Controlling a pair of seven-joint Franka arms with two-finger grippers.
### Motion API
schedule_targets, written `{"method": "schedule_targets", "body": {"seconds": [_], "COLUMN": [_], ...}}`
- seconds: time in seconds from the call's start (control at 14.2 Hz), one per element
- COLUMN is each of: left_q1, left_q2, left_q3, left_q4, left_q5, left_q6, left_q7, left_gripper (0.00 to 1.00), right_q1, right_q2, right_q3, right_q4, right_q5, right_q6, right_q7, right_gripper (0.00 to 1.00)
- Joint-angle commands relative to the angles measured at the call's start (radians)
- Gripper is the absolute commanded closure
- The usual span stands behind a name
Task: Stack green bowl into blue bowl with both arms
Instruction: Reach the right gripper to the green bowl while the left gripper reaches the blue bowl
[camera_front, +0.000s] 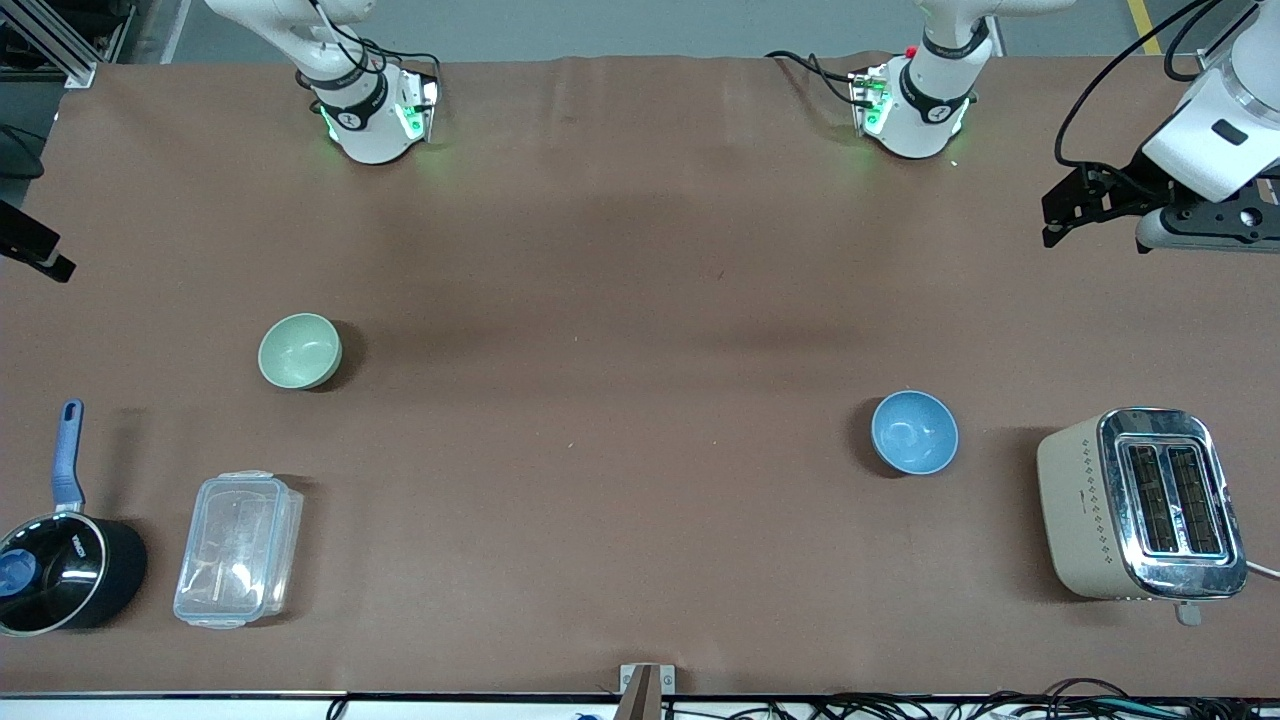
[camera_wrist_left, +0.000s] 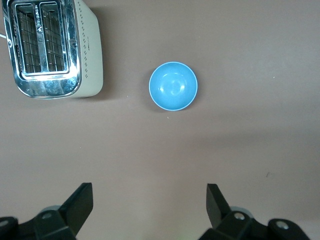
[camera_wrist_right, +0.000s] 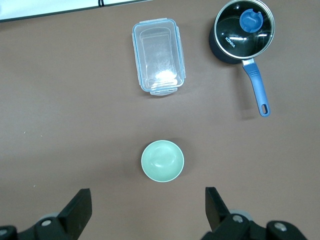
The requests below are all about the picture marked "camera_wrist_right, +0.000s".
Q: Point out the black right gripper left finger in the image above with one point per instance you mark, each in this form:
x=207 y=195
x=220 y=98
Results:
x=75 y=215

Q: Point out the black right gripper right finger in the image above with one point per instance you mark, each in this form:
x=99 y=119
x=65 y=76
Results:
x=217 y=215

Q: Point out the green bowl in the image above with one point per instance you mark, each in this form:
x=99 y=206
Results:
x=162 y=161

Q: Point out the brown table cover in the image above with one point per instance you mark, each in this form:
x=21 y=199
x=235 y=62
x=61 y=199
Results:
x=75 y=112

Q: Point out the dark blue saucepan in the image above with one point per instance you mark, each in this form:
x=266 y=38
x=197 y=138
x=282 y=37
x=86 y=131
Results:
x=257 y=85

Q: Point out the clear plastic food container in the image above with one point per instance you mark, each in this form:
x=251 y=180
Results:
x=158 y=55

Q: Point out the glass lid with blue knob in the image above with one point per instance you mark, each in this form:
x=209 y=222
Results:
x=245 y=32

